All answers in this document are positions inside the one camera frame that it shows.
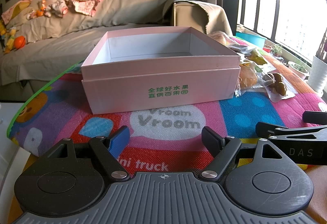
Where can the brown cake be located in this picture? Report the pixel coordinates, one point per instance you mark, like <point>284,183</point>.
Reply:
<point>218,36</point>

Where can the teal plastic basin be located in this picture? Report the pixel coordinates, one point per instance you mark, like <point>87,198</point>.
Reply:
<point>250,39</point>

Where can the yellow plush toy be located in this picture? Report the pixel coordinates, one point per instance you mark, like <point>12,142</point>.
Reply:
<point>9,39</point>

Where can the tall white plant pot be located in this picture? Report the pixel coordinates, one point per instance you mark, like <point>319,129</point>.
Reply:
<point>318,73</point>

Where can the small orange toy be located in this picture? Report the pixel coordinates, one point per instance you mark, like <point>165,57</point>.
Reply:
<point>40,11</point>

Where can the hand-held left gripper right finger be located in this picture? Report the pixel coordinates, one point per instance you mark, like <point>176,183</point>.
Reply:
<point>211,138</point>

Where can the beige sofa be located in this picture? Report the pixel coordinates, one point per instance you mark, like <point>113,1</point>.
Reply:
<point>63,42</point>

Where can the white and pink baby clothes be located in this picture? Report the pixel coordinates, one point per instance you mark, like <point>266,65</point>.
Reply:
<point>59,8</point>

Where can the orange bun snack packet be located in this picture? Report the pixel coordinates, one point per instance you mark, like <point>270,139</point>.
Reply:
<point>247,76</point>

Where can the black window frame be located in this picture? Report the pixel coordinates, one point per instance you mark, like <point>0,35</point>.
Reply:
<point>278,14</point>

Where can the pink and yellow pillow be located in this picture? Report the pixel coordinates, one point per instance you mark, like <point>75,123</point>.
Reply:
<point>18,9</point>

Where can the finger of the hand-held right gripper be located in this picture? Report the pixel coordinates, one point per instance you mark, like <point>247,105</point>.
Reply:
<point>288,132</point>
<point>315,116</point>

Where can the pink floral cloth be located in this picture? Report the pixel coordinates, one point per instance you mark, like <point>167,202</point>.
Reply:
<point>86,3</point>

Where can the beige sofa back cushion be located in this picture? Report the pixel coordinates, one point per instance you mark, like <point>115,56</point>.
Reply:
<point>132,9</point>

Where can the pale pot with green plant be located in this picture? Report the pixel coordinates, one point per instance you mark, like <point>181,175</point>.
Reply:
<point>299,69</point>

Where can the pink cardboard box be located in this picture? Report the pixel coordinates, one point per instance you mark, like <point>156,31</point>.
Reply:
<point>163,86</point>

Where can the orange toy ball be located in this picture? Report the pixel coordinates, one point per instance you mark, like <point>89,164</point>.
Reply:
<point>19,42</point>

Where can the packet of round pastry balls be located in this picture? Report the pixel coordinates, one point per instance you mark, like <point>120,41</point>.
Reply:
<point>277,82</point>

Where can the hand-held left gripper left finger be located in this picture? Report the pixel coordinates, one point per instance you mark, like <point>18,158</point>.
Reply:
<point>122,137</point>

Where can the small red pot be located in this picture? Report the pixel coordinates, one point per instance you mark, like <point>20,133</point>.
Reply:
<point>267,49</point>

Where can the tan sofa armrest cover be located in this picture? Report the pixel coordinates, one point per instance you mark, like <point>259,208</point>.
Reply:
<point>212,14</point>

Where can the colourful printed play mat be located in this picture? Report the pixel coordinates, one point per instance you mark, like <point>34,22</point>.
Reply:
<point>166,122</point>

